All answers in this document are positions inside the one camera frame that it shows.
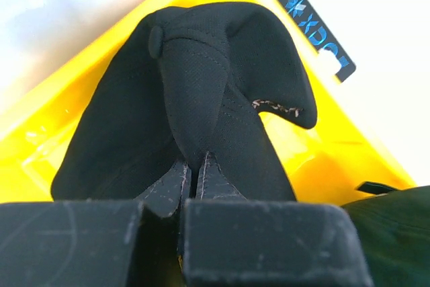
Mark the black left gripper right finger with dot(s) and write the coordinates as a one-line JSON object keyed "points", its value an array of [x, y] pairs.
{"points": [[229, 240]]}

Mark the black baseball cap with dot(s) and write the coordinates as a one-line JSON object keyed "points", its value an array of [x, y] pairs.
{"points": [[188, 82]]}

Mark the dark green NY cap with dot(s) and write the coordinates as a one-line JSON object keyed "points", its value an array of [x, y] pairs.
{"points": [[394, 232]]}

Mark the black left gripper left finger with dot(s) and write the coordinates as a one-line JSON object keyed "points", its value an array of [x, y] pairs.
{"points": [[97, 242]]}

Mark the black blue logo sticker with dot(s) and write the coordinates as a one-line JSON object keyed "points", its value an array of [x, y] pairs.
{"points": [[318, 34]]}

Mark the yellow plastic tray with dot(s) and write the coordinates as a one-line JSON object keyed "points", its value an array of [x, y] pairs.
{"points": [[326, 164]]}

